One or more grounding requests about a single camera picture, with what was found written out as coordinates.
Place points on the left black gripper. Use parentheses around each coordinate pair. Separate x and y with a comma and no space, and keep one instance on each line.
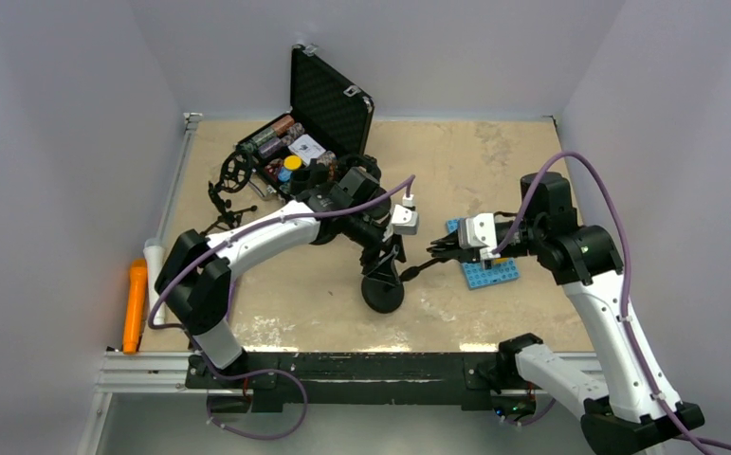
(391,247)

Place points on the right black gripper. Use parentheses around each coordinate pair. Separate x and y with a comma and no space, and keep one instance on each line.
(471,253)

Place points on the black shock mount round stand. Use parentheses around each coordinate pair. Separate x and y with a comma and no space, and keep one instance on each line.
(366,163)

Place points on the black round base clip stand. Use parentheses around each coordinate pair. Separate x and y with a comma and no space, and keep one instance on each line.
(316,178)

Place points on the black tripod shock mount stand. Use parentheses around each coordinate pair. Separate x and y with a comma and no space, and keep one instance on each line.
(230,194)

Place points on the white microphone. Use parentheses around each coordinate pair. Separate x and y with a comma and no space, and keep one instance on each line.
(153,253)

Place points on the orange microphone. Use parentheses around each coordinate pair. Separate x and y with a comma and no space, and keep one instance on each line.
(136,304)

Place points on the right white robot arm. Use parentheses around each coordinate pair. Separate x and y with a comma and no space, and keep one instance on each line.
(634,407)

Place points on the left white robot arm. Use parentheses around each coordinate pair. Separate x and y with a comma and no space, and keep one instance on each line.
(198,277)

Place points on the blue lego baseplate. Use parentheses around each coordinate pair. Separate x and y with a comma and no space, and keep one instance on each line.
(481,275)

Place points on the yellow round chip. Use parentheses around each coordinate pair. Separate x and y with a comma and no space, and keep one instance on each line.
(292,163)

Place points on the white card deck box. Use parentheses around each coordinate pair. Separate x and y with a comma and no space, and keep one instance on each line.
(306,148)

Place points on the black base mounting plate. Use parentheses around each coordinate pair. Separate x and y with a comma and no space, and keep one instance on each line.
(268,381)

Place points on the black poker chip case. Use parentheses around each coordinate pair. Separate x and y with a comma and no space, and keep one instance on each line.
(332,110)

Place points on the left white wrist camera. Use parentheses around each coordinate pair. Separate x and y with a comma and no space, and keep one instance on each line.
(405,219)

